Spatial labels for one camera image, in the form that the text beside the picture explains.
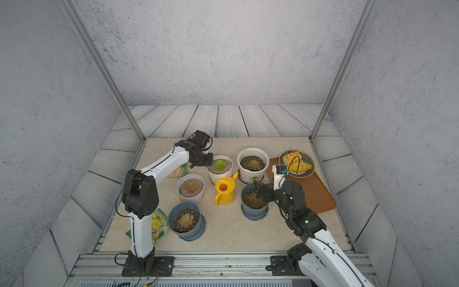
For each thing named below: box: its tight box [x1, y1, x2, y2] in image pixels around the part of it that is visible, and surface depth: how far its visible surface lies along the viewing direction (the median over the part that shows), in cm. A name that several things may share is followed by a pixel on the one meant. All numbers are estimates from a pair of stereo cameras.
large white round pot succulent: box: [237, 147, 270, 185], surface depth 97 cm
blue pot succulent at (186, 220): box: [168, 201, 207, 242], surface depth 81 cm
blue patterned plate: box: [278, 149, 316, 179], surface depth 106 cm
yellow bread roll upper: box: [283, 151, 303, 163], surface depth 107 cm
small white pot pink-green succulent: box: [176, 173, 205, 205], surface depth 87 cm
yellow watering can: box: [214, 171, 240, 206], surface depth 87 cm
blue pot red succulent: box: [241, 182, 269, 221], surface depth 84 cm
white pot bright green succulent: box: [207, 154, 234, 185], surface depth 93 cm
